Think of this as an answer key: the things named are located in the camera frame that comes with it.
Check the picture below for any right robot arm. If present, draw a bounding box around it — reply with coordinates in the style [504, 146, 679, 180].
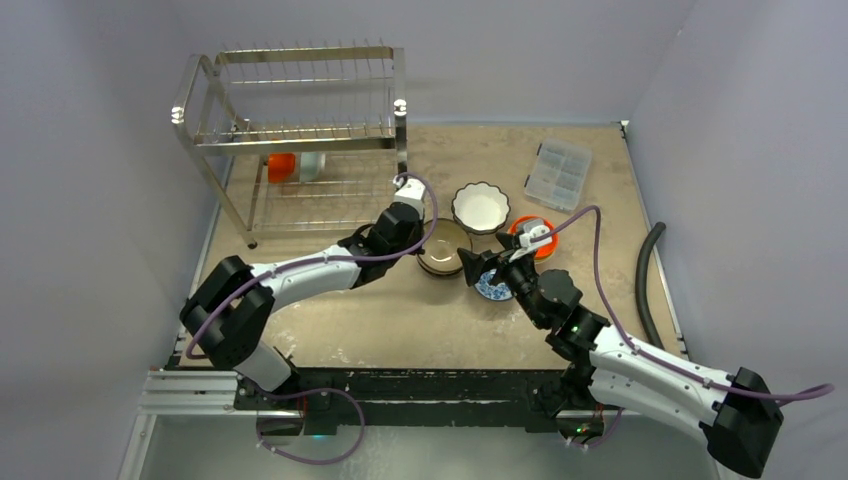
[457, 233, 784, 479]

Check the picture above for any white blue floral bowl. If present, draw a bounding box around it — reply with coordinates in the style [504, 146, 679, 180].
[473, 269, 513, 302]

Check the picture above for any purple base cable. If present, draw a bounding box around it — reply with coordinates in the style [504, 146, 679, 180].
[254, 386, 368, 466]

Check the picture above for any red-orange bowl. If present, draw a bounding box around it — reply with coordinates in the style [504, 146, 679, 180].
[267, 152, 297, 184]
[508, 215, 559, 263]

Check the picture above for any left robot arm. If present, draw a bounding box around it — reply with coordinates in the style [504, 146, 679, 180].
[179, 202, 424, 409]

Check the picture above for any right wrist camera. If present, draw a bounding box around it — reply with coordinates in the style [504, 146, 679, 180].
[510, 225, 555, 260]

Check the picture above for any white fluted bowl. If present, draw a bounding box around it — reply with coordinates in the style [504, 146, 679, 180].
[451, 182, 511, 228]
[456, 220, 505, 236]

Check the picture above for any metal two-tier dish rack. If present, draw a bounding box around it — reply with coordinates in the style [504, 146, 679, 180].
[171, 42, 408, 247]

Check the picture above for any pale green bowl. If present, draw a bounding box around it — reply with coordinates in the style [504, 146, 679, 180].
[299, 152, 326, 183]

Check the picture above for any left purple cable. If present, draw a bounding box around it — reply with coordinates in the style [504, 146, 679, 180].
[184, 172, 441, 362]

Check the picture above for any brown speckled bowl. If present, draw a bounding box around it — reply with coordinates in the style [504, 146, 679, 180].
[417, 218, 472, 271]

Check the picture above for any aluminium frame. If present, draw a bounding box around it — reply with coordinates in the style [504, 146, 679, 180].
[117, 368, 742, 480]

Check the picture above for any teal blue bowl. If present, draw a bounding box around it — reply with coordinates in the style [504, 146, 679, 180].
[417, 258, 463, 278]

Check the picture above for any black hose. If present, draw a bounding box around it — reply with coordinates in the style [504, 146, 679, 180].
[634, 221, 667, 351]

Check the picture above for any clear plastic organizer box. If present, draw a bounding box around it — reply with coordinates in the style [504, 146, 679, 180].
[524, 139, 593, 212]

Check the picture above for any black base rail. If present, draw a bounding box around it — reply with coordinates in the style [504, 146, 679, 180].
[233, 366, 624, 437]

